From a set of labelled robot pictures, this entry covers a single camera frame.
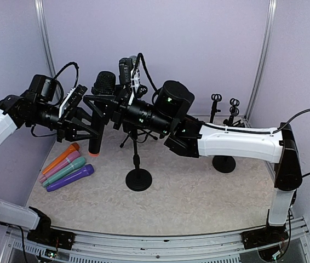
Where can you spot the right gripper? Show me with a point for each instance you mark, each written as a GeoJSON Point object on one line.
{"type": "Point", "coordinates": [115, 105]}

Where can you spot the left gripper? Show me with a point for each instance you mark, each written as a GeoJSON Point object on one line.
{"type": "Point", "coordinates": [69, 126]}

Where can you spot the orange microphone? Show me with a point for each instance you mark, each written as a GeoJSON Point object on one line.
{"type": "Point", "coordinates": [72, 147]}

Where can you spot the pink microphone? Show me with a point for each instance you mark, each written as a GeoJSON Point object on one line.
{"type": "Point", "coordinates": [61, 164]}

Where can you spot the teal microphone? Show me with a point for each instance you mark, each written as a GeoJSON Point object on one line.
{"type": "Point", "coordinates": [70, 168]}

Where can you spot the purple microphone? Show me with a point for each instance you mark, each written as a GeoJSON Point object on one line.
{"type": "Point", "coordinates": [84, 171]}

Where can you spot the black tripod microphone stand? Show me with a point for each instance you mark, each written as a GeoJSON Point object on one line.
{"type": "Point", "coordinates": [142, 90]}

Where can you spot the black desk stand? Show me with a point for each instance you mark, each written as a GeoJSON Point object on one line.
{"type": "Point", "coordinates": [215, 98]}

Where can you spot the glitter microphone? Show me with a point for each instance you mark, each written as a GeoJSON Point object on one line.
{"type": "Point", "coordinates": [135, 60]}

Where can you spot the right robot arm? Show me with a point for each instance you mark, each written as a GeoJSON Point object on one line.
{"type": "Point", "coordinates": [187, 136]}

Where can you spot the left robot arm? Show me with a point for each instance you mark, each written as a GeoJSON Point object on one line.
{"type": "Point", "coordinates": [34, 107]}

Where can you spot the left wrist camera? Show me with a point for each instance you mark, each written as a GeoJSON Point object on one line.
{"type": "Point", "coordinates": [71, 101]}

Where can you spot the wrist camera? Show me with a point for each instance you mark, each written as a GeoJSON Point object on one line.
{"type": "Point", "coordinates": [71, 101]}
{"type": "Point", "coordinates": [128, 75]}

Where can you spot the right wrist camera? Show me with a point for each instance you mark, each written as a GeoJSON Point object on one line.
{"type": "Point", "coordinates": [128, 75]}

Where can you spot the left aluminium frame post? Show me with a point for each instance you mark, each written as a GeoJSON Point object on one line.
{"type": "Point", "coordinates": [43, 31]}

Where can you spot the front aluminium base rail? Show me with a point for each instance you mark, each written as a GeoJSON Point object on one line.
{"type": "Point", "coordinates": [101, 247]}

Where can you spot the aluminium corner frame post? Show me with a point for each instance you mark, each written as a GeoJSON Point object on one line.
{"type": "Point", "coordinates": [272, 6]}

